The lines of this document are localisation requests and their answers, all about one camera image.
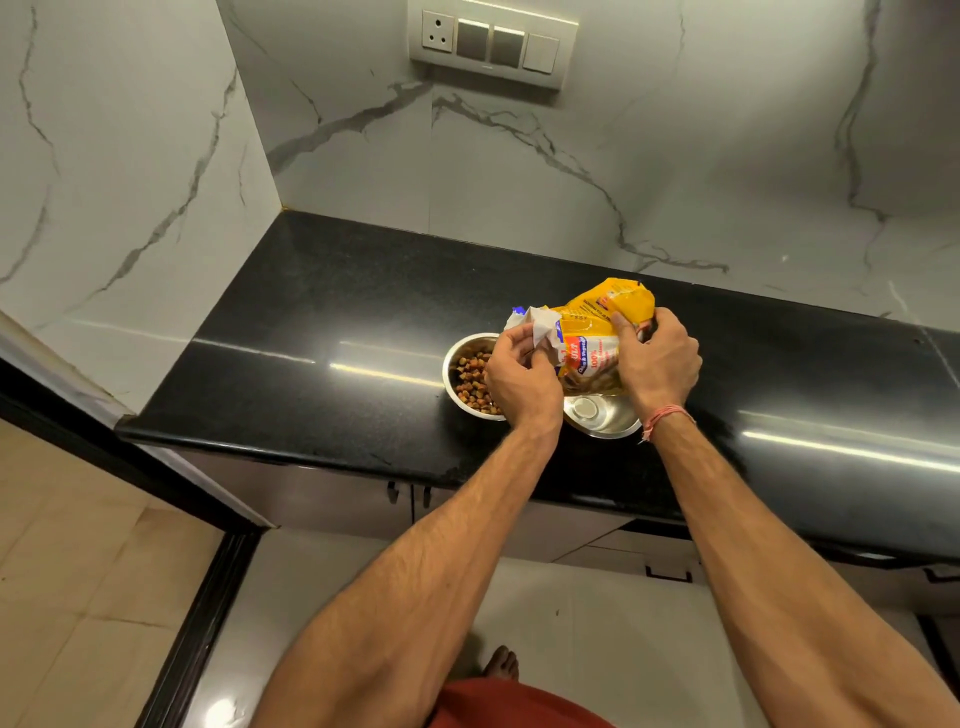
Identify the steel food bowl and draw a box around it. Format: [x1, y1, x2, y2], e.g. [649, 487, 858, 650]
[441, 332, 519, 423]

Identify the brown drawer front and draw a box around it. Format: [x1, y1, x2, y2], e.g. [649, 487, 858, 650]
[551, 528, 710, 586]
[824, 558, 960, 620]

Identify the red shirt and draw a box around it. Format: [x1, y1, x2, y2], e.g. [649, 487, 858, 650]
[428, 678, 616, 728]

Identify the brown base cabinet door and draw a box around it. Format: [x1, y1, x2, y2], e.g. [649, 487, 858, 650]
[179, 446, 415, 543]
[410, 483, 631, 564]

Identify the person's left foot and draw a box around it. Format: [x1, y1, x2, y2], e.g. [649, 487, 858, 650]
[479, 644, 521, 682]

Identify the person's left hand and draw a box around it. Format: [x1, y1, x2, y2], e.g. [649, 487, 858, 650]
[483, 322, 565, 436]

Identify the person's left forearm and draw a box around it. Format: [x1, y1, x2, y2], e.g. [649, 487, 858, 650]
[251, 419, 565, 728]

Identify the steel water bowl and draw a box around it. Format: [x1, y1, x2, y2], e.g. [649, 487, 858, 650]
[562, 393, 645, 441]

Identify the pink thread bracelet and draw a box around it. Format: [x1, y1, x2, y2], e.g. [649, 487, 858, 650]
[638, 403, 697, 445]

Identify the white switch panel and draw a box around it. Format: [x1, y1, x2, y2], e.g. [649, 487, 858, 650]
[407, 0, 580, 91]

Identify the yellow dog food bag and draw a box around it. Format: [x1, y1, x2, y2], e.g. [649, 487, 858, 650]
[503, 277, 660, 399]

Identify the person's right forearm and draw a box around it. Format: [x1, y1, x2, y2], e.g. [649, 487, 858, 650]
[648, 412, 960, 728]

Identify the black door frame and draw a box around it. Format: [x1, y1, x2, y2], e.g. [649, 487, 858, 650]
[0, 356, 275, 535]

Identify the person's right hand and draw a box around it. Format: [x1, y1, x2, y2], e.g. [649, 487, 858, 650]
[609, 305, 704, 423]

